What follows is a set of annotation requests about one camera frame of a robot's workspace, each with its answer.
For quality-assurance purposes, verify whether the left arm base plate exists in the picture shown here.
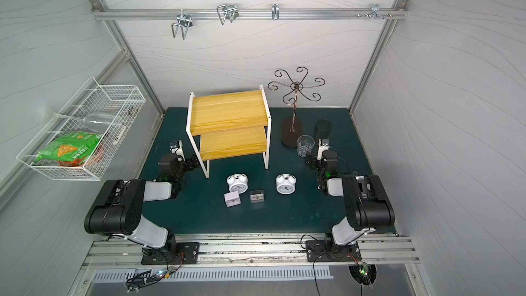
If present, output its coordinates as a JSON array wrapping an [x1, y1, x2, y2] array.
[[141, 242, 201, 265]]

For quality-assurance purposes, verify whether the white twin-bell alarm clock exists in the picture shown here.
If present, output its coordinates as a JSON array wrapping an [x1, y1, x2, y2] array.
[[275, 173, 297, 195]]

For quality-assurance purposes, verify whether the white wire basket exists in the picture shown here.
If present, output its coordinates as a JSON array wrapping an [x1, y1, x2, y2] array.
[[16, 78, 145, 181]]

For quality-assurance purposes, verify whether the single metal hook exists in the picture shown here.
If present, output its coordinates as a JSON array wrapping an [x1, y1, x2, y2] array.
[[271, 4, 279, 21]]

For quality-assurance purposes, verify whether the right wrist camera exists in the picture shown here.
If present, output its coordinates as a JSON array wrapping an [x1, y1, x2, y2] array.
[[316, 138, 330, 160]]

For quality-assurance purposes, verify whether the clear drinking glass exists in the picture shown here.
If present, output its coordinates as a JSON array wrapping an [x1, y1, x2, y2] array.
[[297, 135, 315, 158]]

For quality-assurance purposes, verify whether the green snack bag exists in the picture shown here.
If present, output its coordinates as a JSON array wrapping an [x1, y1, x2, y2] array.
[[34, 131, 103, 165]]

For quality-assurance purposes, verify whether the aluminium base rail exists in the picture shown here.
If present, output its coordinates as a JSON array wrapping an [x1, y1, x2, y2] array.
[[82, 233, 420, 269]]

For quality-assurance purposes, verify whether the double metal hook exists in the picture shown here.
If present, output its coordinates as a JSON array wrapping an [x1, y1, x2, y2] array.
[[216, 4, 239, 25], [171, 10, 193, 40]]

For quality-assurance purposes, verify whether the aluminium top rail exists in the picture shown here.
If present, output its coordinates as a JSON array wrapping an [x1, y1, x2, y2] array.
[[92, 7, 409, 21]]

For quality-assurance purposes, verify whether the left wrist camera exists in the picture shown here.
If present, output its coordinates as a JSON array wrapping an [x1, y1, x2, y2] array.
[[169, 141, 185, 161]]

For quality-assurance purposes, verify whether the dark tinted glass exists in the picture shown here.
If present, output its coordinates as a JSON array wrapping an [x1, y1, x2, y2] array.
[[314, 119, 332, 144]]

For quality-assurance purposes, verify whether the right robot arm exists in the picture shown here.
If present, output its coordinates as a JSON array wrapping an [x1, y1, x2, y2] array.
[[305, 149, 395, 246]]

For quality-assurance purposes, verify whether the wooden two-tier shelf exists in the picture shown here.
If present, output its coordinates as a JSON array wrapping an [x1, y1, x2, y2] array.
[[186, 86, 272, 178]]

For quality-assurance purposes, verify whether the white vented cable duct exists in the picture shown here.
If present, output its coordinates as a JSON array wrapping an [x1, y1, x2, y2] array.
[[92, 265, 334, 284]]

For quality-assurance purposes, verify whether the copper wire cup stand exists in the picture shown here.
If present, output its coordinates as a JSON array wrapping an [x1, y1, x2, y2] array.
[[267, 67, 326, 148]]

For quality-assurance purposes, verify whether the right metal hook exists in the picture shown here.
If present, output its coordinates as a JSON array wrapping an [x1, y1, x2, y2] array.
[[356, 4, 393, 21]]

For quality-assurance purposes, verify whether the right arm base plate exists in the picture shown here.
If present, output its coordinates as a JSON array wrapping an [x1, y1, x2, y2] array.
[[305, 240, 362, 263]]

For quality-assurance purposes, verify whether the pink square alarm clock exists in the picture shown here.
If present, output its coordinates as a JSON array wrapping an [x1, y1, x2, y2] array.
[[224, 190, 241, 208]]

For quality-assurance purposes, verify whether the clear square alarm clock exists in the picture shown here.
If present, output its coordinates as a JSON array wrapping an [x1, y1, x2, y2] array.
[[249, 190, 264, 204]]

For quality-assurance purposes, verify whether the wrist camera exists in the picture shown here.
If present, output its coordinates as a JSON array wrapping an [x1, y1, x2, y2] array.
[[169, 141, 185, 161], [316, 138, 330, 160]]

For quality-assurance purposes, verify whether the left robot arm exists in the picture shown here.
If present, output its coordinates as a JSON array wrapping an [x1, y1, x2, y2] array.
[[84, 153, 199, 256]]

